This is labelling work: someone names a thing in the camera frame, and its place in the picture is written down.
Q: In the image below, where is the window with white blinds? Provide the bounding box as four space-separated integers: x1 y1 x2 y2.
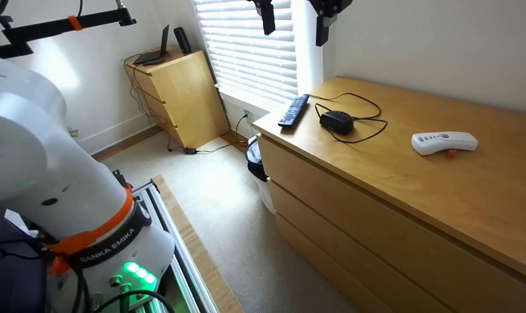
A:
192 0 324 109

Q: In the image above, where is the black cable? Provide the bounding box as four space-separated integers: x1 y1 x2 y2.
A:
308 92 389 144
197 114 249 154
123 54 186 153

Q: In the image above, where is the white remote control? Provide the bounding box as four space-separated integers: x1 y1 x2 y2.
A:
411 131 479 156

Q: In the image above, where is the large wooden dresser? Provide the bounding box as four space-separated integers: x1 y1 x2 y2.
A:
252 76 526 313

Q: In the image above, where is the black laptop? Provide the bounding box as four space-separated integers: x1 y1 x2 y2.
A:
133 24 170 67

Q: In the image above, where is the dresser drawer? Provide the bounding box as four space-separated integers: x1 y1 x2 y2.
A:
267 178 454 313
275 213 379 313
258 134 526 313

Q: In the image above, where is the black speaker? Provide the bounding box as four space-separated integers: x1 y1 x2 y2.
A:
173 27 193 55

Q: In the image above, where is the black remote control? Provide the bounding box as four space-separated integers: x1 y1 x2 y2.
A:
278 94 311 129

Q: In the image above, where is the small wooden dresser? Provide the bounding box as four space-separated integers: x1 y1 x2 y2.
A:
124 45 231 149

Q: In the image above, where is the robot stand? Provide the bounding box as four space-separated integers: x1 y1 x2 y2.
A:
113 170 246 313

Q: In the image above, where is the white bin with black liner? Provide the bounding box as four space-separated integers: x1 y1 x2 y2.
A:
245 135 277 215

